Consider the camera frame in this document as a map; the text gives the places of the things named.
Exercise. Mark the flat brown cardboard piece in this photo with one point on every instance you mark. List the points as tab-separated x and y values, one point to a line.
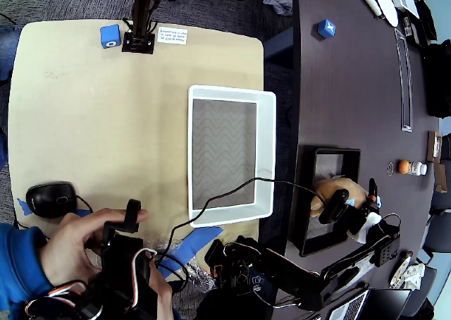
440	177

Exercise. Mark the blue sleeved right forearm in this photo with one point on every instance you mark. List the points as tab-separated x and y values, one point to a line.
21	263

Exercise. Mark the brown bottle cap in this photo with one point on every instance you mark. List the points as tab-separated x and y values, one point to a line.
408	254

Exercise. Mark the black bag blue trim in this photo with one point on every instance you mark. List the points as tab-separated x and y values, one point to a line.
438	80

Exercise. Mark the small blue tape piece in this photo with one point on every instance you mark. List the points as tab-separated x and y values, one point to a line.
24	207

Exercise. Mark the blue jeans leg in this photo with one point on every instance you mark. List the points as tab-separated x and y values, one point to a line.
5	45

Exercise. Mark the white round disc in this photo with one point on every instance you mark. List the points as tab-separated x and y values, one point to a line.
385	4

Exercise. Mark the black webcam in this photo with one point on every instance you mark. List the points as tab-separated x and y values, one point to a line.
334	207

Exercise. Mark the grey wavy mat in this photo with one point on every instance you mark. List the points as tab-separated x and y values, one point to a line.
329	165
222	151

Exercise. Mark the white plastic tray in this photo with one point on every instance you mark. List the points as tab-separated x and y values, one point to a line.
265	140

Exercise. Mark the blue cube with O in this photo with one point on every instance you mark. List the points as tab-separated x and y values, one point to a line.
110	36

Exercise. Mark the clear plastic wrap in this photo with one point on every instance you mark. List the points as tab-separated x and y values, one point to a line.
201	274

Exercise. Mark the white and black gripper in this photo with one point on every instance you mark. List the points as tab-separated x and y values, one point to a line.
366	210

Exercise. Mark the black folder clutter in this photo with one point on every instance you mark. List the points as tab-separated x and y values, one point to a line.
426	24

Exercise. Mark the wide blue tape strip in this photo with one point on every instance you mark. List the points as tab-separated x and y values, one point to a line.
201	237

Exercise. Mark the open brown cardboard box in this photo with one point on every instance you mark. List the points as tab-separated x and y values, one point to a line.
431	147

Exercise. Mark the grey cloth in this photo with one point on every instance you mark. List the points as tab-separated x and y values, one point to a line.
280	4

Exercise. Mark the laptop computer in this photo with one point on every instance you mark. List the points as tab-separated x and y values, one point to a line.
387	302

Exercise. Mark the person's right hand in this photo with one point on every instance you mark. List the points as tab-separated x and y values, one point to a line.
70	246

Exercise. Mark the tan rubber band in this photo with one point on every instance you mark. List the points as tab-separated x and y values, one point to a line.
387	168

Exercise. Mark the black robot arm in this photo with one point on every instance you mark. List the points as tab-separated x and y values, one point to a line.
299	274

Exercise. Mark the grey office chair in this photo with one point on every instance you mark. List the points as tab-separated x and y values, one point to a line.
440	202
428	288
438	233

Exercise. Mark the black plastic tray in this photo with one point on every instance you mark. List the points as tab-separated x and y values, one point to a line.
302	193

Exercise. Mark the black computer mouse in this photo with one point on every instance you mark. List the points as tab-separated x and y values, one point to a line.
49	198

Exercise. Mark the tan plush toy blue ears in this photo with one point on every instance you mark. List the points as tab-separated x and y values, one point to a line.
326	187

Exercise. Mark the orange mandarin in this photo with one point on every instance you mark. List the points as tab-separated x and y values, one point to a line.
403	166

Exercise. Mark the crumpled white paper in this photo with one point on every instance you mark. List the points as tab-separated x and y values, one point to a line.
415	276

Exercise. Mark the black camera stand post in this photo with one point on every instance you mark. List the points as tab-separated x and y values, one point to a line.
141	17

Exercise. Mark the black leader arm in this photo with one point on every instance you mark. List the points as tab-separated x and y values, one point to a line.
123	256

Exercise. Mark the white printed label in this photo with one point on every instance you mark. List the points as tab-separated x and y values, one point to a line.
172	36

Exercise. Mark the white pill bottle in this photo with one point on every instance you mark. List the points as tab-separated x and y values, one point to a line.
417	168

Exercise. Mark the blue cube with X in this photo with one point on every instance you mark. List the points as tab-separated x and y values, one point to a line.
326	29

